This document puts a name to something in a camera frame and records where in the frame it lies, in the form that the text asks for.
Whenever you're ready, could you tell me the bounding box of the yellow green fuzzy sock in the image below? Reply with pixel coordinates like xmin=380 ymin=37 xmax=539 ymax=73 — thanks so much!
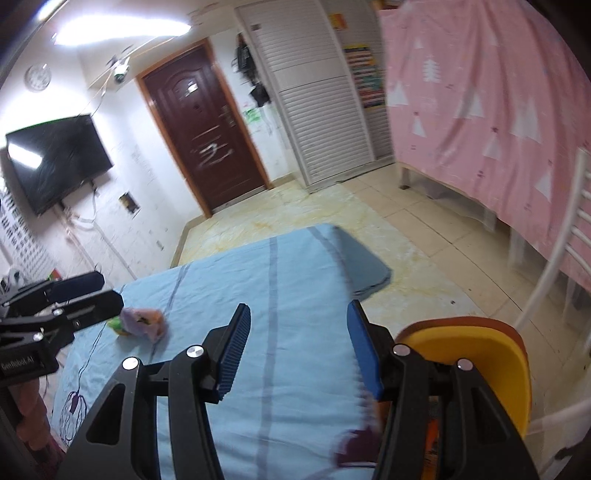
xmin=107 ymin=317 xmax=128 ymax=336

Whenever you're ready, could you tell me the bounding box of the light blue bed sheet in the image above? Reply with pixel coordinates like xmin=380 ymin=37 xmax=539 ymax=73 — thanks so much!
xmin=51 ymin=224 xmax=392 ymax=479

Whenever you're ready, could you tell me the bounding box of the white metal chair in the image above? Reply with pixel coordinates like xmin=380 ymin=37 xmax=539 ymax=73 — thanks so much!
xmin=514 ymin=148 xmax=590 ymax=435

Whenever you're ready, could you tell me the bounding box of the colourful wall poster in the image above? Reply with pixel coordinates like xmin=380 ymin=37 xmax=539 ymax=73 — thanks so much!
xmin=344 ymin=44 xmax=386 ymax=109

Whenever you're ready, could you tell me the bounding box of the black wall television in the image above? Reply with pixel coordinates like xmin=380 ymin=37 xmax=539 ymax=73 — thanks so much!
xmin=6 ymin=115 xmax=112 ymax=216

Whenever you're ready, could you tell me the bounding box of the wall socket box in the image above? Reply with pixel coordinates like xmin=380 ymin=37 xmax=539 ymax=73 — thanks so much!
xmin=119 ymin=192 xmax=139 ymax=215

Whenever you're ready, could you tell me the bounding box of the white louvered wardrobe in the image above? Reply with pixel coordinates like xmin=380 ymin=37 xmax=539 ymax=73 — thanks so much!
xmin=235 ymin=1 xmax=394 ymax=191

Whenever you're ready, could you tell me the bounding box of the round wall clock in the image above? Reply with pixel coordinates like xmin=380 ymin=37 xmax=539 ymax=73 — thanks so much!
xmin=24 ymin=64 xmax=52 ymax=91

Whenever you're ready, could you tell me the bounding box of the yellow orange trash bin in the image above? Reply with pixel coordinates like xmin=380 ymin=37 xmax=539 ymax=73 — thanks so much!
xmin=378 ymin=315 xmax=533 ymax=444

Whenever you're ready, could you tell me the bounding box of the pink tree-print bed cover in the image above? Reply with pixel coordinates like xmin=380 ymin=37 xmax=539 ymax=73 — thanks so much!
xmin=375 ymin=0 xmax=591 ymax=292

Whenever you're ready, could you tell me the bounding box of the white security camera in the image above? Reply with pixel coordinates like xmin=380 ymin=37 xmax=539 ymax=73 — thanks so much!
xmin=109 ymin=56 xmax=130 ymax=85

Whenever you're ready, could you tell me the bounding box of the ceiling tube light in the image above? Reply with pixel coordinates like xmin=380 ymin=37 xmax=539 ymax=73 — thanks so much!
xmin=54 ymin=14 xmax=191 ymax=47

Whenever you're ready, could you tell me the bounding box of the dark red wooden door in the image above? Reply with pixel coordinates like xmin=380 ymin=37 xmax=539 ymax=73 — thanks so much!
xmin=137 ymin=39 xmax=273 ymax=218

